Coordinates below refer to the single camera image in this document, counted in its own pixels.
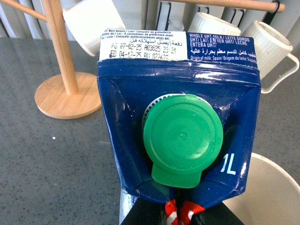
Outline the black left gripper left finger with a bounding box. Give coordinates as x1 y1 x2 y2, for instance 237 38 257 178
121 198 167 225

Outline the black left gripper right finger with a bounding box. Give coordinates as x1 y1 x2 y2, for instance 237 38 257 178
191 203 244 225

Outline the white cup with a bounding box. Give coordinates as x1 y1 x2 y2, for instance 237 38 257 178
224 153 300 225

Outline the blue white milk carton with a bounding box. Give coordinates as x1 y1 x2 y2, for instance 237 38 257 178
97 29 261 225

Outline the wooden mug tree stand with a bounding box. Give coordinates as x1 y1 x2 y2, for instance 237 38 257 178
5 0 101 120

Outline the white ribbed mug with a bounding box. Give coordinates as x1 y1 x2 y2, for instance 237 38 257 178
188 12 241 36
242 21 300 94

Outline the white ribbed mug middle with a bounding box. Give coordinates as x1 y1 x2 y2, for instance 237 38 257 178
188 12 241 36

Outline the white mug on tree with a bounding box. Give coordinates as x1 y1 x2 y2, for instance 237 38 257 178
62 0 126 56

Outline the wooden rack rod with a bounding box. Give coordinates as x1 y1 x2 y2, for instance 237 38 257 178
175 0 285 13

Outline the grey pleated curtain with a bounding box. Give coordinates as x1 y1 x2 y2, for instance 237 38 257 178
0 0 300 51

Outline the black wire mug rack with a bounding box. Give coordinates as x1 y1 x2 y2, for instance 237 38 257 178
143 0 283 31

